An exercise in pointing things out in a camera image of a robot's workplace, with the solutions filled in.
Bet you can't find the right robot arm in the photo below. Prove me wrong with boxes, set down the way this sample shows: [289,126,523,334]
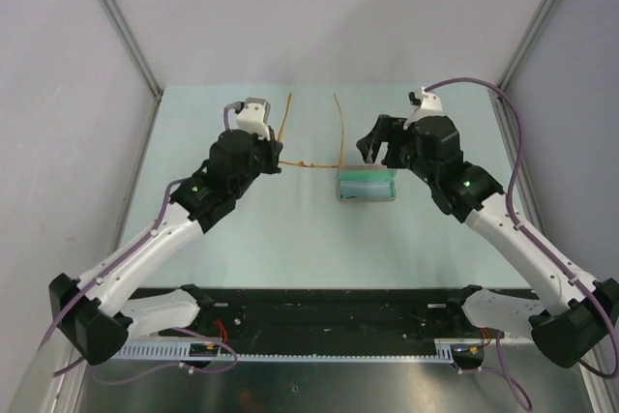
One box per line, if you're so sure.
[356,115,618,368]

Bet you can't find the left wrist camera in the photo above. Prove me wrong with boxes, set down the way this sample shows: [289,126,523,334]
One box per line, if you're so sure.
[236,98,272,141]

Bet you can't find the blue cleaning cloth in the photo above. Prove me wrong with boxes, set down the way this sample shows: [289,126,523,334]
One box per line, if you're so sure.
[339,180,395,201]

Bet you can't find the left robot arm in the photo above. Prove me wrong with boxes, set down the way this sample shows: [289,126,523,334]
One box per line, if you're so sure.
[48,126,283,366]

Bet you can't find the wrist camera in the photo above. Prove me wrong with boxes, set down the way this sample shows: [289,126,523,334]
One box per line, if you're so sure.
[236,98,272,141]
[404,87,445,128]

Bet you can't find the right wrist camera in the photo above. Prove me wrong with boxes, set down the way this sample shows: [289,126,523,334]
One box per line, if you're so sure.
[404,87,445,128]

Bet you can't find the left aluminium frame post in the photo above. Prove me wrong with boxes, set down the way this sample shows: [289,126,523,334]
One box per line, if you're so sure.
[72,0,163,101]

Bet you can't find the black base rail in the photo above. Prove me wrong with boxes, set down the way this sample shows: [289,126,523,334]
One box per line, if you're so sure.
[189,288,497,355]

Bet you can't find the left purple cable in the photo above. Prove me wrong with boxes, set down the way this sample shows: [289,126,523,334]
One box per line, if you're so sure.
[38,102,239,388]

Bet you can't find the grey glasses case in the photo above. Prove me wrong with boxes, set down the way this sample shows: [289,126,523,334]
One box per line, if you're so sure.
[337,165,397,202]

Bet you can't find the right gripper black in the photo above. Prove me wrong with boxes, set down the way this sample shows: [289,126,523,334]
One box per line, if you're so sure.
[356,114,438,186]

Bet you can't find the grey slotted cable duct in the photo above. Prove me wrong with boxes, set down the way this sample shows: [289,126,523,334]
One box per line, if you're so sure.
[112,339,483,364]

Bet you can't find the orange sunglasses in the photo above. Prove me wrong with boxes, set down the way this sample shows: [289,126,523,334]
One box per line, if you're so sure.
[277,92,346,169]

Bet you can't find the aluminium frame post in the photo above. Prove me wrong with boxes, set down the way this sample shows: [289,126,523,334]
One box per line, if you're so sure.
[72,0,163,101]
[495,0,589,95]

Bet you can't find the right aluminium frame post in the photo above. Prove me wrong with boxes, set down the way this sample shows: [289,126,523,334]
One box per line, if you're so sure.
[495,0,589,95]

